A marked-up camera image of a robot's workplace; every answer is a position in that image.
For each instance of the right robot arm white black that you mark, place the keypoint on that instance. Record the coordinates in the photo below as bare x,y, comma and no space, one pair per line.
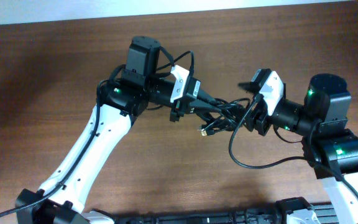
329,147

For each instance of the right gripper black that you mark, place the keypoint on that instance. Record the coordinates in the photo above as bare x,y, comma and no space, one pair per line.
251,119

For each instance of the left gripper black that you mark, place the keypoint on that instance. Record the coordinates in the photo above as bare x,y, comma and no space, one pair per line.
176,109

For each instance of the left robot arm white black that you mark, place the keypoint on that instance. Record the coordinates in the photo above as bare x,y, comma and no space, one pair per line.
150,75

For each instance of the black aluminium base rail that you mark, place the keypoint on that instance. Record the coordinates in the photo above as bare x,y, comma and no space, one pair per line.
291,210

